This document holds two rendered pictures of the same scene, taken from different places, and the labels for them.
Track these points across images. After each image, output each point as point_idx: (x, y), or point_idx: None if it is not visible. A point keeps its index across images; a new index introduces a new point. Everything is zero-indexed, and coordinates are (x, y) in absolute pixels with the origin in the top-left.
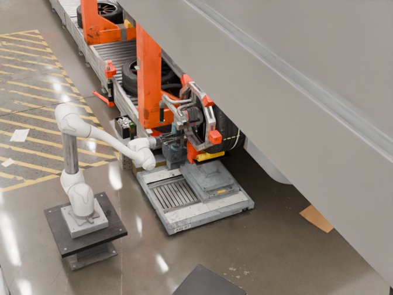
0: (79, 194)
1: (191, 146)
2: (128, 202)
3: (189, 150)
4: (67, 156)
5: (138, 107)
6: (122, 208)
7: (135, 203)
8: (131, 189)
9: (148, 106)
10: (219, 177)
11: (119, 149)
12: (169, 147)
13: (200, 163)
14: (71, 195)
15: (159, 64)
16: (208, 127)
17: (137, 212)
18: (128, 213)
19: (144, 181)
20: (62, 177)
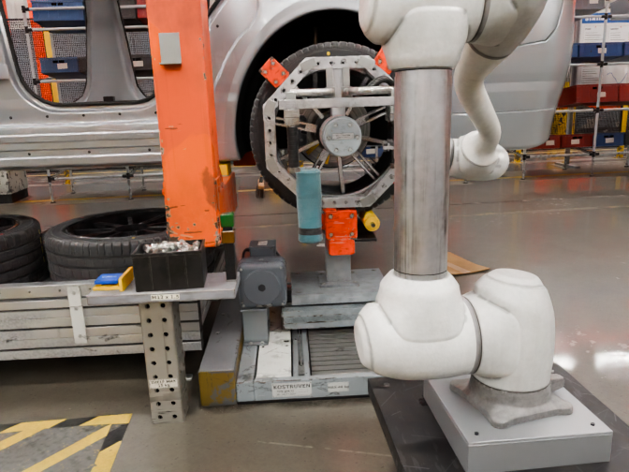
0: (542, 285)
1: (345, 211)
2: (325, 431)
3: (337, 228)
4: (446, 186)
5: (168, 202)
6: (345, 445)
7: (335, 420)
8: (277, 419)
9: (215, 170)
10: (365, 276)
11: (494, 113)
12: (278, 263)
13: (373, 235)
14: (531, 313)
15: (210, 49)
16: None
17: (373, 423)
18: (373, 437)
19: (281, 376)
20: (431, 309)
